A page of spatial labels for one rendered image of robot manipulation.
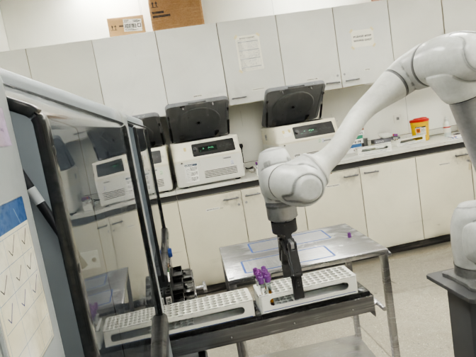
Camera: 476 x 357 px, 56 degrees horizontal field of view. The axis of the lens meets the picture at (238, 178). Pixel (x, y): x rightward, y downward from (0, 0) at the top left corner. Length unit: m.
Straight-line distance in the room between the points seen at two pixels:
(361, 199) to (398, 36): 1.51
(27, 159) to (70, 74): 2.99
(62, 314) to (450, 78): 1.10
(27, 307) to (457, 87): 1.20
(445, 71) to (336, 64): 2.88
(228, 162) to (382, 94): 2.33
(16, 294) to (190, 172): 3.32
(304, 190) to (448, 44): 0.54
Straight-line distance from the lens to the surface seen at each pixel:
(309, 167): 1.10
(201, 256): 3.70
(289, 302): 1.35
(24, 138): 0.98
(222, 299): 1.36
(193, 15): 4.00
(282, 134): 3.71
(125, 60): 3.90
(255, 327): 1.33
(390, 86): 1.42
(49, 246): 0.99
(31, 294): 0.30
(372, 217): 4.00
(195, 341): 1.33
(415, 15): 4.54
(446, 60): 1.31
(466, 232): 1.65
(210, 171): 3.59
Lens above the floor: 1.37
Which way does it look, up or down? 7 degrees down
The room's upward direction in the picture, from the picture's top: 9 degrees counter-clockwise
